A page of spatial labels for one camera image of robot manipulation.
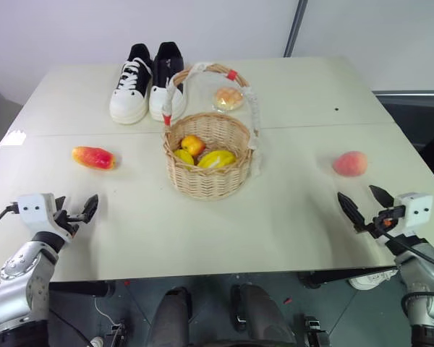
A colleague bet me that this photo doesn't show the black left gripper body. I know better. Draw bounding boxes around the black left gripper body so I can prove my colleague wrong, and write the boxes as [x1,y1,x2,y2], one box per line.
[53,209,82,238]

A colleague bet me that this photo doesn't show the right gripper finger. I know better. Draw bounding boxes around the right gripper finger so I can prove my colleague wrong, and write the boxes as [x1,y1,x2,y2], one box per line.
[369,184,396,209]
[337,192,368,234]

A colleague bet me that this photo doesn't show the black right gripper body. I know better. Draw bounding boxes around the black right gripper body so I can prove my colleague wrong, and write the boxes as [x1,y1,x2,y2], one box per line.
[365,205,407,240]

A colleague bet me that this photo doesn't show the yellow lemon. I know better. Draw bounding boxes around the yellow lemon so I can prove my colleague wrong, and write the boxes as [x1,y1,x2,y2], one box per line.
[173,149,195,171]

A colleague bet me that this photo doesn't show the pink peach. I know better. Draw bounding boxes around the pink peach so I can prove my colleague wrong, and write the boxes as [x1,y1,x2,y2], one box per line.
[332,150,369,178]

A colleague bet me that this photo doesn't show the red yellow mango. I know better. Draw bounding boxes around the red yellow mango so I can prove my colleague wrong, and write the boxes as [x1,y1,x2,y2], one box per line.
[71,145,117,171]

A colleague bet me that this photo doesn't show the white shoe on floor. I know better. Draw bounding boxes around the white shoe on floor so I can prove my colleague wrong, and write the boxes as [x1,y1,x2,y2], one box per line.
[349,270,399,291]

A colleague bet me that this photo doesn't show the dark furniture beside table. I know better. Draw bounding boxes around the dark furniture beside table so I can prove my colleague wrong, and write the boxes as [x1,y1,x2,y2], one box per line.
[373,89,434,199]

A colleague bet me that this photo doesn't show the grey object beside table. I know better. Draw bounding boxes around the grey object beside table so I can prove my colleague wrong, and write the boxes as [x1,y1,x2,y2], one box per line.
[0,75,25,162]

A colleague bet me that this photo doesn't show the black white laced sneaker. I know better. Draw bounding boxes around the black white laced sneaker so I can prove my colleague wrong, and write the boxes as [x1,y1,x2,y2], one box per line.
[109,43,155,126]

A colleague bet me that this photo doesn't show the red yellow apple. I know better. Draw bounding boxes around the red yellow apple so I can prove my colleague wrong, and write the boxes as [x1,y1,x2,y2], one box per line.
[181,134,207,157]

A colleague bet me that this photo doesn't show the yellow starfruit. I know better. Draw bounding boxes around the yellow starfruit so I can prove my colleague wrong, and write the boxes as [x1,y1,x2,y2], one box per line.
[197,150,237,170]

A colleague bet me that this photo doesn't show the grey brown rounded shape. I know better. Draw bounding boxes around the grey brown rounded shape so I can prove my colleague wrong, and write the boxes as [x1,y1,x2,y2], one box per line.
[148,286,195,347]

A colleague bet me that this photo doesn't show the wrapped orange bun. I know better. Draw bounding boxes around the wrapped orange bun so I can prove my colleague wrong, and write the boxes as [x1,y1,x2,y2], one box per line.
[212,87,246,114]

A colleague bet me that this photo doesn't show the peeled orange tangerine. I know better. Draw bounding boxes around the peeled orange tangerine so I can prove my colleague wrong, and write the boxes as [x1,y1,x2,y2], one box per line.
[215,87,244,108]

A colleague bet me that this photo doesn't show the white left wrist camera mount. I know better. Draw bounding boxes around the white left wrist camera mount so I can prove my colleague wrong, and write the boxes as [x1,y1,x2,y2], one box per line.
[17,193,76,240]

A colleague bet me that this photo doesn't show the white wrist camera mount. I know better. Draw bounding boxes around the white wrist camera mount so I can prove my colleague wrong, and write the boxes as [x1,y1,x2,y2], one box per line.
[393,193,434,231]
[17,193,76,240]

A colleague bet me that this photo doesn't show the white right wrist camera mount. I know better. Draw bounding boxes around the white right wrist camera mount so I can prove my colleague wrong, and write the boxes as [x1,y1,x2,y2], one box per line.
[393,193,434,231]

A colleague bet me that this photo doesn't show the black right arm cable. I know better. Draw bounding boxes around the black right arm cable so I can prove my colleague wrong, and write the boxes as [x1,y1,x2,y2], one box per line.
[382,231,434,273]

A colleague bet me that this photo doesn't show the black table frame bar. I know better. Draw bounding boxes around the black table frame bar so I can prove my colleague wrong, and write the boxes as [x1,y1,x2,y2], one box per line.
[297,267,399,289]
[49,280,116,299]

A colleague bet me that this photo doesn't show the white floor cable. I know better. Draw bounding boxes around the white floor cable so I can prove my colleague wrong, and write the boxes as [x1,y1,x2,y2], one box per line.
[93,295,121,327]

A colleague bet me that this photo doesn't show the wicker basket with handle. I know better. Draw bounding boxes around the wicker basket with handle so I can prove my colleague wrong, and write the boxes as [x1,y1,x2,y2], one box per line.
[161,63,263,202]

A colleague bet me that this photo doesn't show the dark grey wall post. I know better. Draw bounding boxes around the dark grey wall post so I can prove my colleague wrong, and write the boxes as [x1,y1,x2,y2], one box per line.
[283,0,309,59]

